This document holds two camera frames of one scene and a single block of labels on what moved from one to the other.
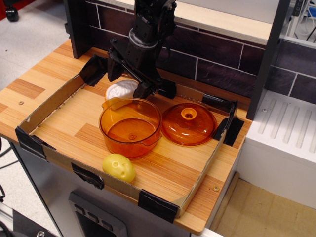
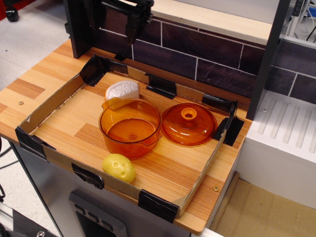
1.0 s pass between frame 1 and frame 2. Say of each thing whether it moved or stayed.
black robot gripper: moved
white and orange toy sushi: stayed
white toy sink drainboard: stayed
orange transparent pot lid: stayed
